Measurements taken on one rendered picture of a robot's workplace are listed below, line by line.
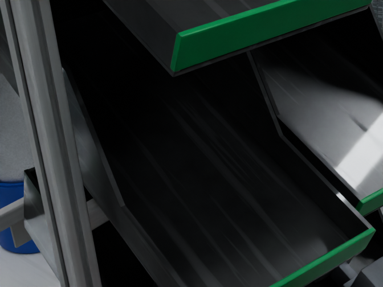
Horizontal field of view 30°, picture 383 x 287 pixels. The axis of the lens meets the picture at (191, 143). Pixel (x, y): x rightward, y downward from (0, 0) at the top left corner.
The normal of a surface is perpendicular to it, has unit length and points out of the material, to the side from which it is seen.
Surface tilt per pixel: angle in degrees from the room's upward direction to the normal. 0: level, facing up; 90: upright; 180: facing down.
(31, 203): 90
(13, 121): 90
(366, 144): 25
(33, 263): 0
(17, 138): 90
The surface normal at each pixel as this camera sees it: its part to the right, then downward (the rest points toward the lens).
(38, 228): -0.80, 0.33
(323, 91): 0.17, -0.67
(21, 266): -0.09, -0.89
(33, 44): 0.72, 0.25
